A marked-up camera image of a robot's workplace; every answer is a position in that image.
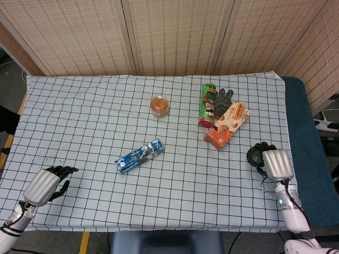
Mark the green chips can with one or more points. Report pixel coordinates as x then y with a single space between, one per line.
208 105

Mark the blue cookie package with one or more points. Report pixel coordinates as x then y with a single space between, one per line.
139 156

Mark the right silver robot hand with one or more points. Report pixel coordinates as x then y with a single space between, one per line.
278 164

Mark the black box on floor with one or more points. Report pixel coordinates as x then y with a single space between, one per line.
332 146

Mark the blue padded table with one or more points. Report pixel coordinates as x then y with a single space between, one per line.
307 127

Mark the blue chair seat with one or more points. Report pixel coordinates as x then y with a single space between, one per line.
167 242

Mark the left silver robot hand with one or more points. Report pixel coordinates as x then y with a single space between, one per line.
41 186

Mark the peanut butter jar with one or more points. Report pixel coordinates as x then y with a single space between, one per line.
159 107

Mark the black round puck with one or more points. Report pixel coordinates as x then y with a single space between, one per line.
254 158

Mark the black object beside table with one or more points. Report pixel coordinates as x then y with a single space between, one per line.
8 120

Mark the checkered white tablecloth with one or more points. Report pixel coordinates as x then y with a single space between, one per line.
132 185

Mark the bamboo folding screen panel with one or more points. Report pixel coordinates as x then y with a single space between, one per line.
265 34
180 34
320 66
66 34

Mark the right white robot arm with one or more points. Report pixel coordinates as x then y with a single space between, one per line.
294 211

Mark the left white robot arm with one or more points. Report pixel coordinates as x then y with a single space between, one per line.
14 225

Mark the orange biscuit box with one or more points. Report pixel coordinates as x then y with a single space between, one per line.
225 127

